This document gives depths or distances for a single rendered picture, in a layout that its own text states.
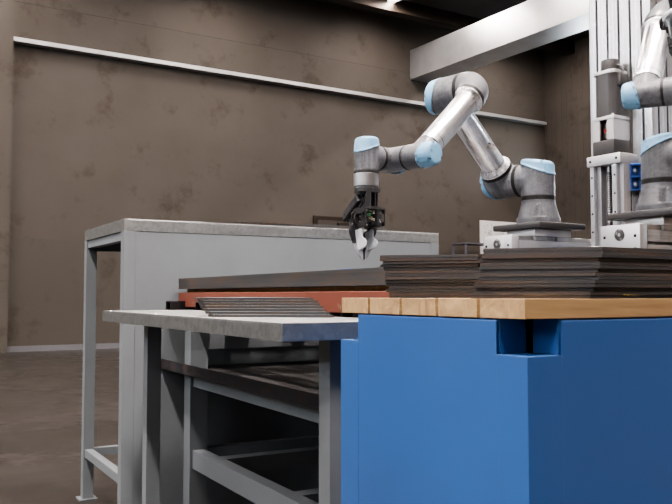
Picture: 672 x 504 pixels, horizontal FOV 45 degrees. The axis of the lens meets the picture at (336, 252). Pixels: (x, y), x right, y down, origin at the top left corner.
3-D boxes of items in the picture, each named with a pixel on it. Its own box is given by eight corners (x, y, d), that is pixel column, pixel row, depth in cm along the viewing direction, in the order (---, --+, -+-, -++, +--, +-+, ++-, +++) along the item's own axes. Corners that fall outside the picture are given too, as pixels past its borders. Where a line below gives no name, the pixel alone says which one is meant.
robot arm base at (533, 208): (537, 227, 291) (537, 200, 291) (570, 224, 278) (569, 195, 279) (507, 225, 283) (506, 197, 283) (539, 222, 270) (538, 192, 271)
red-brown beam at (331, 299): (471, 318, 138) (470, 283, 138) (178, 306, 273) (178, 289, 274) (511, 317, 142) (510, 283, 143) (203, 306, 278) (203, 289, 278)
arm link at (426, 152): (508, 89, 262) (437, 177, 235) (480, 95, 270) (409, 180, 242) (494, 58, 257) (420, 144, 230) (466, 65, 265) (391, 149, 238)
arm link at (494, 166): (524, 204, 286) (449, 88, 258) (489, 207, 297) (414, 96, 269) (536, 180, 292) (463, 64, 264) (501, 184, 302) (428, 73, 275)
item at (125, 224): (124, 230, 269) (124, 218, 269) (84, 241, 321) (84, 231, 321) (438, 242, 332) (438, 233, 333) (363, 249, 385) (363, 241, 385)
